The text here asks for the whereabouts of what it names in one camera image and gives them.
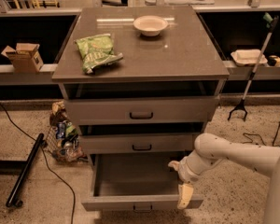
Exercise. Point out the green chip bag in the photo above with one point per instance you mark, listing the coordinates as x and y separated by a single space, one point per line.
97 51

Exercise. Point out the yellow tape measure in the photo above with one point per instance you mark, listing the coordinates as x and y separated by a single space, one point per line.
273 60

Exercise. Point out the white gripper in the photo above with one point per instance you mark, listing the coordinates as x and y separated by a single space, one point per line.
186 173

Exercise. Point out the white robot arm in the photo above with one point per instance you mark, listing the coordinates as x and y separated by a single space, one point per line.
210 150

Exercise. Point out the white paper bowl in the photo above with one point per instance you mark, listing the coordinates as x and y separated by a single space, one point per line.
150 25

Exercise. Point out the grey bottom drawer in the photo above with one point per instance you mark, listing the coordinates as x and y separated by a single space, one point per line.
139 182

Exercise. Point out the white takeout container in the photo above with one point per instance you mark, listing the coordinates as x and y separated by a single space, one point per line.
245 57

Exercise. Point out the grey drawer cabinet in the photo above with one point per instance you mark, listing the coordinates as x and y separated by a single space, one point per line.
181 52

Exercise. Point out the wire basket with snacks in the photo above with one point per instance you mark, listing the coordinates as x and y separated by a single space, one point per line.
62 139

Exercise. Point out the grey middle drawer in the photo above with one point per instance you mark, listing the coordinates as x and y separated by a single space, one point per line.
128 138

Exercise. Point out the black power adapter with cable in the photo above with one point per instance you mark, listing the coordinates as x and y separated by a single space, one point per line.
250 140

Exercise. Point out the brown cardboard box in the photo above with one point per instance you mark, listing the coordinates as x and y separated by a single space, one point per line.
25 58

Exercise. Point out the reacher grabber tool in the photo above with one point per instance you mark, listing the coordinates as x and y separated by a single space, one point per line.
271 23

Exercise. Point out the black pole on floor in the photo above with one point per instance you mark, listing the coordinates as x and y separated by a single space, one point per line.
13 199

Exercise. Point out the grey drawer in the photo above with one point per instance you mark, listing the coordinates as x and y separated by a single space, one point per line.
128 138
139 182
142 102

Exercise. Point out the grey top drawer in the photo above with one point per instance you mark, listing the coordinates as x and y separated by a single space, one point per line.
142 102

